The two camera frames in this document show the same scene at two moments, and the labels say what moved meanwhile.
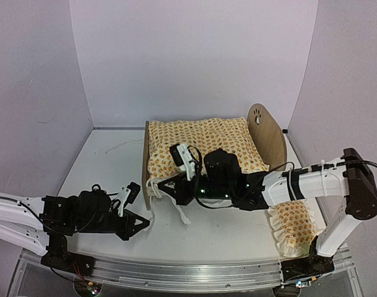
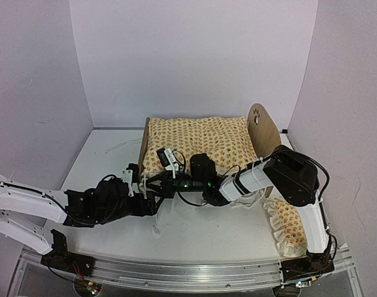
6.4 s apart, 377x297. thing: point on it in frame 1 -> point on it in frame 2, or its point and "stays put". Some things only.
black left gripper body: [121, 232] -> [138, 210]
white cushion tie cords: [126, 142] stays put
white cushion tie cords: [160, 192] -> [142, 186]
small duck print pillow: [294, 226] stays put
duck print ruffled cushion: [234, 134] stays put
